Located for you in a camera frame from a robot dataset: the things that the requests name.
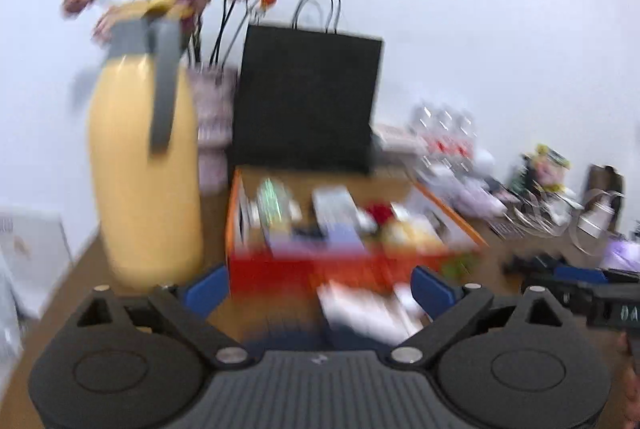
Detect white paper bag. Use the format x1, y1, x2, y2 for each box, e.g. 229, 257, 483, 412
0, 206, 75, 321

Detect white charger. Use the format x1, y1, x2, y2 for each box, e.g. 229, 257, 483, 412
575, 201, 618, 255

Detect brown paper bag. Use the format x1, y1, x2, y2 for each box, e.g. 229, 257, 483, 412
587, 164, 625, 210

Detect yellow thermos jug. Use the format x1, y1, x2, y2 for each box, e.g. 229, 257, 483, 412
87, 1, 206, 291

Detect colourful snack bag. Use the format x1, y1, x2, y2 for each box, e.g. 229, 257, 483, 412
522, 145, 570, 190

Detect round white device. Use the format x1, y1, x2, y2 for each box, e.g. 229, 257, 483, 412
474, 149, 497, 176

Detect red cardboard box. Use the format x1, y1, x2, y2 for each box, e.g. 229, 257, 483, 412
225, 166, 488, 297

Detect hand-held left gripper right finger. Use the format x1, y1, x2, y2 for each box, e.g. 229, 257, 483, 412
392, 266, 568, 370

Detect person's right hand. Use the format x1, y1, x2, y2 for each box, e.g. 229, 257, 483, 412
616, 331, 640, 429

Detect black paper bag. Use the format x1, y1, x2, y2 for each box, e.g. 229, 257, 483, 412
231, 0, 385, 176

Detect red artificial rose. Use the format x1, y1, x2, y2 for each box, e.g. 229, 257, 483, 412
365, 204, 396, 225

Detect tangled white cables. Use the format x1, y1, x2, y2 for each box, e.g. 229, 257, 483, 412
492, 188, 583, 241

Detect iridescent crumpled wrapper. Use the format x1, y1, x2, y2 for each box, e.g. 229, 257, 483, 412
256, 179, 296, 230

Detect white and yellow plush toy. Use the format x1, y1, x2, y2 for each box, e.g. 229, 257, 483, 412
382, 219, 446, 252

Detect pale purple cloth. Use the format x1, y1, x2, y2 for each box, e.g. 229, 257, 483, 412
600, 241, 640, 272

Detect flat white carton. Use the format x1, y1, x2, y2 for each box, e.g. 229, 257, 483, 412
372, 124, 421, 154

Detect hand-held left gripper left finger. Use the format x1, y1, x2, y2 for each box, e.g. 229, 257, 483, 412
75, 264, 248, 370

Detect black scrunchie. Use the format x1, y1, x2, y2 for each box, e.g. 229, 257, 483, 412
502, 254, 543, 276

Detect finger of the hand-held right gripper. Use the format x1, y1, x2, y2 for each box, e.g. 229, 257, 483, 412
537, 259, 626, 284
522, 274, 596, 311

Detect pale purple scrunchie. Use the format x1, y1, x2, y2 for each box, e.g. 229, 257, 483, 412
457, 188, 507, 216

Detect grey white rectangular pack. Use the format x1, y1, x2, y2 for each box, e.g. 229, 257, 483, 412
312, 186, 362, 235

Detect pack of clear water bottles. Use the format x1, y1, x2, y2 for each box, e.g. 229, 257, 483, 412
412, 104, 477, 160

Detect crumpled white tissue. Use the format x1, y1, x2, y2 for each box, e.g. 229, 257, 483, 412
317, 281, 431, 345

